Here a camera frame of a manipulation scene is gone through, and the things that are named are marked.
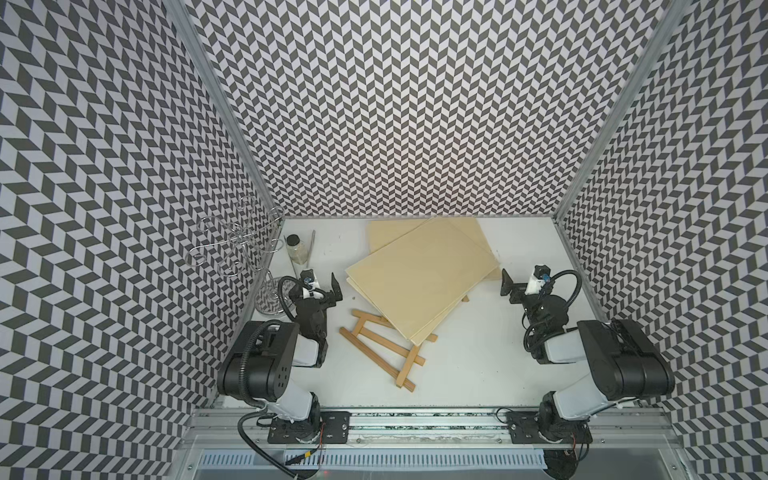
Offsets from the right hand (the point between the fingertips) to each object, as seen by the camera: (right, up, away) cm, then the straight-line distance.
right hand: (519, 272), depth 89 cm
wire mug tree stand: (-89, +8, +7) cm, 89 cm away
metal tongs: (-68, +7, +19) cm, 71 cm away
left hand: (-61, -2, +1) cm, 61 cm away
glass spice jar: (-71, +7, +11) cm, 72 cm away
